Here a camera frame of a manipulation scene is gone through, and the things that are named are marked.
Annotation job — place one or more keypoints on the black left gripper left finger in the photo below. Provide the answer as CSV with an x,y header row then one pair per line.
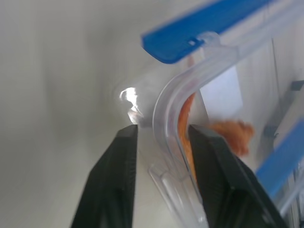
x,y
111,180

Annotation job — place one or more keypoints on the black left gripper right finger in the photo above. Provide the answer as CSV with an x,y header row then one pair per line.
x,y
225,185

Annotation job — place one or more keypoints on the clear container with blue clips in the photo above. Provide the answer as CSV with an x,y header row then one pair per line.
x,y
213,78

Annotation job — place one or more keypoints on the orange food pieces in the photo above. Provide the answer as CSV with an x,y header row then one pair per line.
x,y
234,136

